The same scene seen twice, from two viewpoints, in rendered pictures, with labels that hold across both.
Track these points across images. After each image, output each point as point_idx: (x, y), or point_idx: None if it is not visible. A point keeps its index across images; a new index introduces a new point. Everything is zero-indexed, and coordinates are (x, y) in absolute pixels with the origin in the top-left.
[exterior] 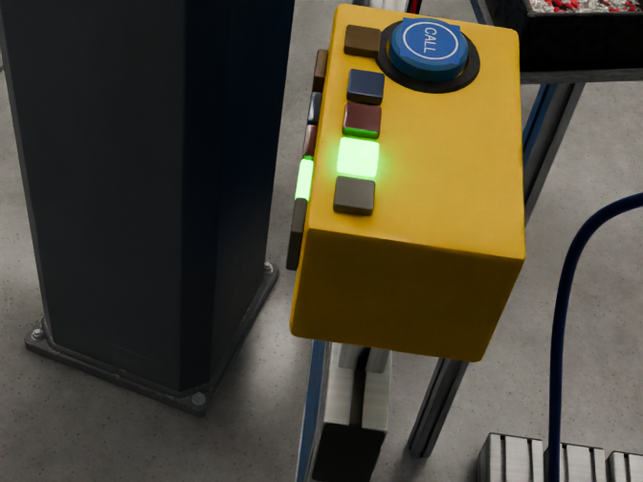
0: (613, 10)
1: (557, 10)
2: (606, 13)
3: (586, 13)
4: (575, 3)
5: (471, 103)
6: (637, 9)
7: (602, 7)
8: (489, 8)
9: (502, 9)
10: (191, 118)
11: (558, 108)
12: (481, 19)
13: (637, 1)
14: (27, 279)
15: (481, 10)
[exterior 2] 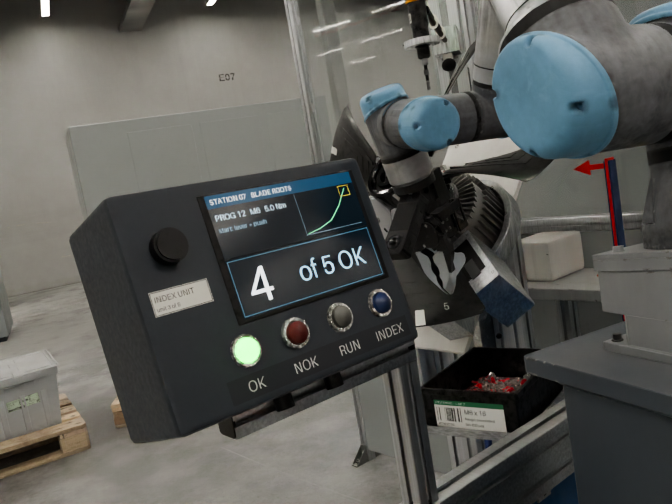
0: (494, 379)
1: (524, 380)
2: (522, 348)
3: (532, 348)
4: (506, 387)
5: None
6: (476, 384)
7: (494, 385)
8: (548, 402)
9: (552, 383)
10: None
11: None
12: (558, 399)
13: (471, 386)
14: None
15: (557, 397)
